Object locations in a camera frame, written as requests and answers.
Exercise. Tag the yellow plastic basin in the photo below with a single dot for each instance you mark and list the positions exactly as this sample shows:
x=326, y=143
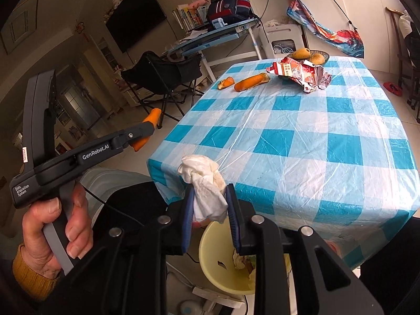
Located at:
x=222, y=265

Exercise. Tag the colourful hanging cloth bag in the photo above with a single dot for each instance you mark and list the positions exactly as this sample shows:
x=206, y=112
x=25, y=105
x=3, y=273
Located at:
x=348, y=41

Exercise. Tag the white power strip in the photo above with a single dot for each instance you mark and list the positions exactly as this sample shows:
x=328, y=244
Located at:
x=217, y=298

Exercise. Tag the rear yellow mango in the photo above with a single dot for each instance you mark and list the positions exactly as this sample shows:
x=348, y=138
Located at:
x=301, y=54

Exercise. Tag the black folding camp chair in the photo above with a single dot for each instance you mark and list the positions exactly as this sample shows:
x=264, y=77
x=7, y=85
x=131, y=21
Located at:
x=173, y=81

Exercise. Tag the dark striped backpack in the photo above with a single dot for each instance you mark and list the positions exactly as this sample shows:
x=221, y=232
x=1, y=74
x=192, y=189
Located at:
x=231, y=11

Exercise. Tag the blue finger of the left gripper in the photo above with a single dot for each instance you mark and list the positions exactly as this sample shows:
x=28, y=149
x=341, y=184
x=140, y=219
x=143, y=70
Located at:
x=140, y=132

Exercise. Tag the black wall television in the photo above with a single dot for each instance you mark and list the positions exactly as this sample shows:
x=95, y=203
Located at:
x=133, y=20

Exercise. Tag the large white tissue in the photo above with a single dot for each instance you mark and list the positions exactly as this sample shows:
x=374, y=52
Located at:
x=209, y=187

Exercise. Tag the blue white checkered tablecloth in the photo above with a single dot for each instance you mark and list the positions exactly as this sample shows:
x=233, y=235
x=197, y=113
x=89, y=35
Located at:
x=336, y=159

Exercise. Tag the person left hand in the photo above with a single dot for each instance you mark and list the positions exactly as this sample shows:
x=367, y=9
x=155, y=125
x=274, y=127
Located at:
x=36, y=252

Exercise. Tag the red orange snack bag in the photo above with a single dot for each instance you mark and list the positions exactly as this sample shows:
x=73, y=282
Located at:
x=309, y=76

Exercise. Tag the front yellow mango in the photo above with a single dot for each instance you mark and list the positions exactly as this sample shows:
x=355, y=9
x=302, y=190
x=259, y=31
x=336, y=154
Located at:
x=317, y=59

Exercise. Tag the red slipper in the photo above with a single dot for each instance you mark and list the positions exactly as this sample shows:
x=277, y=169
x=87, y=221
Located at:
x=393, y=88

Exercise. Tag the dark glass fruit bowl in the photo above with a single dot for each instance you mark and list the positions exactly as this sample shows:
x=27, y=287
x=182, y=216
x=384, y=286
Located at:
x=327, y=56

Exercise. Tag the long orange peel piece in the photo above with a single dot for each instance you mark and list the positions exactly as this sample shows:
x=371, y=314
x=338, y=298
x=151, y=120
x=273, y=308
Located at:
x=252, y=81

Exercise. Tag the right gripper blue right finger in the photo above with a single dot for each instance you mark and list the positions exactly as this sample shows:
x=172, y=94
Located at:
x=323, y=283

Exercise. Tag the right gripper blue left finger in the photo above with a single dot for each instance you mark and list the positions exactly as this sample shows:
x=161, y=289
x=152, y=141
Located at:
x=125, y=272

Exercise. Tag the blue study desk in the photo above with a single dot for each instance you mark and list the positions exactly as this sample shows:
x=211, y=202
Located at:
x=215, y=38

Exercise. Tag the brown wooden chair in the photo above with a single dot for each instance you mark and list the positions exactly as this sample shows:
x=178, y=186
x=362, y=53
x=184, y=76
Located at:
x=411, y=80

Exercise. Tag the white wall cabinet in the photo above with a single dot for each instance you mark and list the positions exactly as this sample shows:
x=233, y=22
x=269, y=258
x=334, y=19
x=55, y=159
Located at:
x=373, y=23

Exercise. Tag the yellow mango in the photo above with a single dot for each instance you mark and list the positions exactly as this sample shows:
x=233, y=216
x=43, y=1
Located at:
x=317, y=59
x=301, y=54

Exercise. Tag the row of books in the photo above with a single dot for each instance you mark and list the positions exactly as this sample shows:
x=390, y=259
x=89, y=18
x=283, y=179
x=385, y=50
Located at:
x=193, y=16

